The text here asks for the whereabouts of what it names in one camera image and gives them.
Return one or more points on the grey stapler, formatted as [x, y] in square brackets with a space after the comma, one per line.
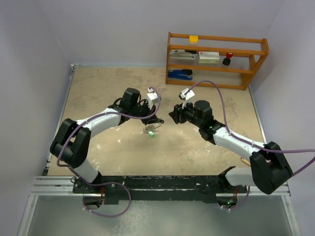
[183, 54]

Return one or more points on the metal keyring with keys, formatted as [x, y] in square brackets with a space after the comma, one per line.
[152, 127]

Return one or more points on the orange key tag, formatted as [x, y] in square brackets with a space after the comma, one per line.
[245, 161]

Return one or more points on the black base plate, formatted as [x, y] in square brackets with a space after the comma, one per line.
[157, 188]

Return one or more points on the wooden shelf rack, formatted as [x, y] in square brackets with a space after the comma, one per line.
[245, 62]

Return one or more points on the blue stapler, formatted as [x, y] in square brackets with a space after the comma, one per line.
[183, 74]

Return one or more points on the yellow cap container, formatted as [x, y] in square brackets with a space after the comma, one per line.
[193, 39]

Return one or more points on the black red bottle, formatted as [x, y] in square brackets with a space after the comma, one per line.
[227, 60]

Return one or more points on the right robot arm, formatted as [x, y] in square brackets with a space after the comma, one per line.
[268, 169]

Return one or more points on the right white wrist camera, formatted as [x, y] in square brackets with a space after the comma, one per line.
[187, 96]

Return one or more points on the green key tag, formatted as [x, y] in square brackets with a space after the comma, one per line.
[151, 133]

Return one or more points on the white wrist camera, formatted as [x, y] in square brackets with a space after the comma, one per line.
[152, 97]
[187, 96]

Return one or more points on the white red box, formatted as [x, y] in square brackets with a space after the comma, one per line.
[209, 57]

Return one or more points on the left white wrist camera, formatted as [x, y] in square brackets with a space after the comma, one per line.
[152, 97]

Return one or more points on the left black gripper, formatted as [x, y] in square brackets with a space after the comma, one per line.
[152, 119]

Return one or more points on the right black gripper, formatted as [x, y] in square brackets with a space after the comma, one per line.
[178, 113]

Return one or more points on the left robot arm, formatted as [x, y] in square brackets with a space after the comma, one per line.
[71, 143]

